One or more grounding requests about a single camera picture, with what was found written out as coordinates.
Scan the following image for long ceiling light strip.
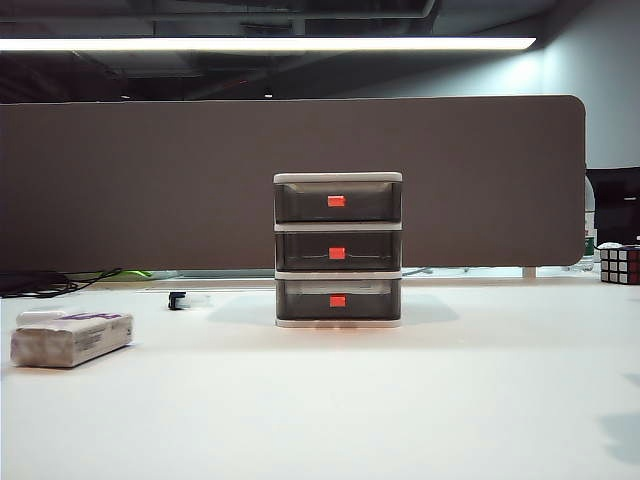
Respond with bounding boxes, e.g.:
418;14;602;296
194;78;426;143
0;36;537;52

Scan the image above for clear plastic bottle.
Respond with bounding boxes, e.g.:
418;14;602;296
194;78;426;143
583;177;599;262

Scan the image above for white plastic drawer cabinet frame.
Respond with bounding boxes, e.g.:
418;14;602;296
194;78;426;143
272;171;404;329

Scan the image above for black rubik's cube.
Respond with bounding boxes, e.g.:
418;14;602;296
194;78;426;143
598;242;640;286

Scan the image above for white napkin pack purple print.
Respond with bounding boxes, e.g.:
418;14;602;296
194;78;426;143
10;310;136;369

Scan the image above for white earbuds case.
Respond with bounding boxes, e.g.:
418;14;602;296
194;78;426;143
16;308;69;326

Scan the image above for grey translucent drawer orange handle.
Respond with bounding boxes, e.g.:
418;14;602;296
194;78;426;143
273;180;402;224
275;277;402;321
274;230;402;272

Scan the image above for brown desk partition panel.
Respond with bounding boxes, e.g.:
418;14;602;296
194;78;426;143
0;94;587;272

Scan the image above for black monitor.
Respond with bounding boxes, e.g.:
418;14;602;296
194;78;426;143
585;167;640;246

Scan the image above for thin black cables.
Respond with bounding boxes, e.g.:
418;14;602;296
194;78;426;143
0;267;124;300

